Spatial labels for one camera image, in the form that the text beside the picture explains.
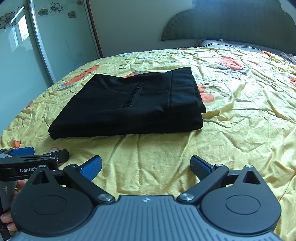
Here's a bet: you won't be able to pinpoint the left hand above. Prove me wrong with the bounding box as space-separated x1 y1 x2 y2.
1 180 27 232

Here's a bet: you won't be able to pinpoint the dark scalloped headboard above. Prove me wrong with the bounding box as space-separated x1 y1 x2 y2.
161 1 295 54

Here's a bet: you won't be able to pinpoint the yellow floral quilt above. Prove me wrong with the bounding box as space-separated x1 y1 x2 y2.
1 48 295 240

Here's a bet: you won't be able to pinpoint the grey striped pillow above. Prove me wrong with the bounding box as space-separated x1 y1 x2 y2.
193 39 284 56

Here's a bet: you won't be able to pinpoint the glass wardrobe door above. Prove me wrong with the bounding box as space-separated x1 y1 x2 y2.
1 1 100 130

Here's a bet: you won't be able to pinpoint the black pants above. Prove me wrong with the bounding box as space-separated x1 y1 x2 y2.
49 67 206 139

